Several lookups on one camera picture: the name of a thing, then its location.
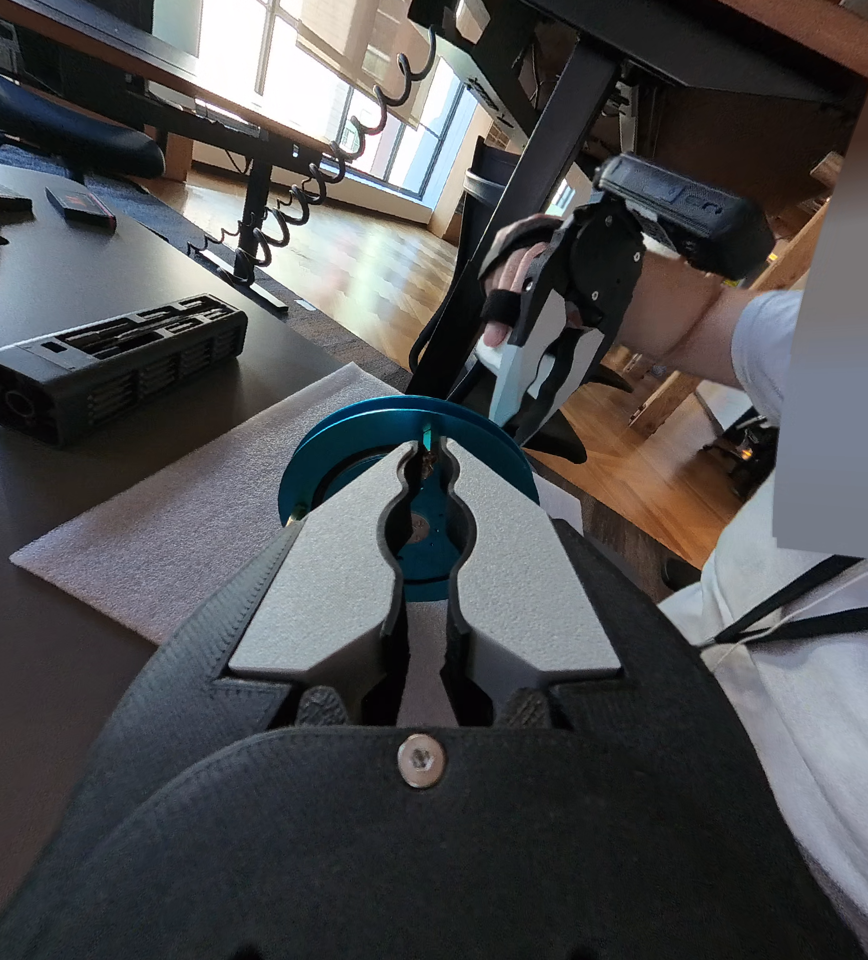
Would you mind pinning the blue metal wheel assembly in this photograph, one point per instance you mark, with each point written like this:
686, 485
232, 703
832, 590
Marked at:
344, 435

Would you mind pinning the dark grey desk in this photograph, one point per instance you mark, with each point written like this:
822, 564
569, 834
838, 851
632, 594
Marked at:
29, 675

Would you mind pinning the dark blue office chair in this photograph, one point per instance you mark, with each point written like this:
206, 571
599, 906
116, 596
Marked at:
66, 135

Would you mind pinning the black standing desk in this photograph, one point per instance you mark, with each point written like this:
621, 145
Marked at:
554, 150

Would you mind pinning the person's right forearm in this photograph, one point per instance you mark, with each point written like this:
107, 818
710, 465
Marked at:
666, 315

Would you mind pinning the wooden background desk black legs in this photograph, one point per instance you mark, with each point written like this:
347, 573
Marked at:
258, 187

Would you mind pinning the person's white shirt torso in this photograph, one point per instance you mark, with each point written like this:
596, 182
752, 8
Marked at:
816, 750

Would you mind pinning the white foam mat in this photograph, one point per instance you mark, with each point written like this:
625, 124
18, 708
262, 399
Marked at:
179, 525

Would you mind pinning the large window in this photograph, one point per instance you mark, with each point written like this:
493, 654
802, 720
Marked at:
306, 75

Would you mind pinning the small black box red print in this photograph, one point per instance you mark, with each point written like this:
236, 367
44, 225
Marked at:
81, 206

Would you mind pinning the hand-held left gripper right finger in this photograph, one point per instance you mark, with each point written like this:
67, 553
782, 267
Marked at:
539, 600

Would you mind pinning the black screwdriver bit case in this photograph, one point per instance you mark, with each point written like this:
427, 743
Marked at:
104, 375

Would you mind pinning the person's right hand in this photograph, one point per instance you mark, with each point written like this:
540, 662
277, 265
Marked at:
512, 262

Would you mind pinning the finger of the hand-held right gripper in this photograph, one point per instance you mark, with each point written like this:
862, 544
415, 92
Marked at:
527, 360
580, 367

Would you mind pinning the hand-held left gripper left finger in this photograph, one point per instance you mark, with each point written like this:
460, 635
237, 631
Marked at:
314, 600

